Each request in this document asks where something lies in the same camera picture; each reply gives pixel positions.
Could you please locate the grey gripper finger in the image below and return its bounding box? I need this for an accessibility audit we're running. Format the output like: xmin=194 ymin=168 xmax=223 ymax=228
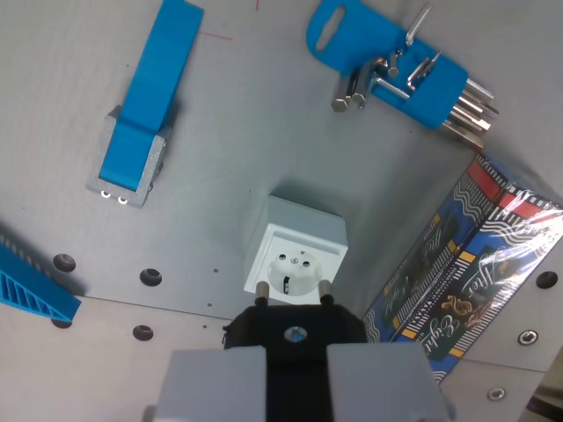
xmin=326 ymin=341 xmax=457 ymax=422
xmin=144 ymin=345 xmax=268 ymax=422

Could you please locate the black power plug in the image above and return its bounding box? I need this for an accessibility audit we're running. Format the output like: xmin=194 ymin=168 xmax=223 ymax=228
xmin=221 ymin=280 xmax=369 ymax=422

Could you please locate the After Eight chocolate box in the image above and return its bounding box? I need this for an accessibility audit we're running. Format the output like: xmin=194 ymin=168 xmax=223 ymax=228
xmin=360 ymin=152 xmax=563 ymax=386

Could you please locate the blue ribbed plastic wedge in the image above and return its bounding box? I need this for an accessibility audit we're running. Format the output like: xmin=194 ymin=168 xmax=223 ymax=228
xmin=0 ymin=223 xmax=83 ymax=329

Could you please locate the largest steel hex key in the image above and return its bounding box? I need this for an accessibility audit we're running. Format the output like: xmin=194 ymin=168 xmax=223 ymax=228
xmin=330 ymin=72 xmax=486 ymax=151

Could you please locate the large steel hex key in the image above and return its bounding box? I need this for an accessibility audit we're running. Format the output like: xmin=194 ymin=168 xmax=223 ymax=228
xmin=350 ymin=61 xmax=501 ymax=134

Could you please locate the medium steel hex key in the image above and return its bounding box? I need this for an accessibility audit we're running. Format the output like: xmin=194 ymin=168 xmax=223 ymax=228
xmin=371 ymin=76 xmax=494 ymax=106

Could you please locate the small steel hex key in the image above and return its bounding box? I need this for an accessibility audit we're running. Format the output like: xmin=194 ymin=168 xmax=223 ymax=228
xmin=406 ymin=50 xmax=442 ymax=91

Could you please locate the short steel hex key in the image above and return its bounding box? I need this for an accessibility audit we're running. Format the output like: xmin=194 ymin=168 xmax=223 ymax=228
xmin=386 ymin=47 xmax=406 ymax=78

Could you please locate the blue hex key holder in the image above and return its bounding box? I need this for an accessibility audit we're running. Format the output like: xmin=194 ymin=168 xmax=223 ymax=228
xmin=305 ymin=0 xmax=469 ymax=130

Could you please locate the thin small hex key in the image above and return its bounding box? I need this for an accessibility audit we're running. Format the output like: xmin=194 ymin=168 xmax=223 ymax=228
xmin=404 ymin=3 xmax=435 ymax=47

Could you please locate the white wall socket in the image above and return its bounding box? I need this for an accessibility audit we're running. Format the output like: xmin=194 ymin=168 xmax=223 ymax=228
xmin=243 ymin=194 xmax=349 ymax=308

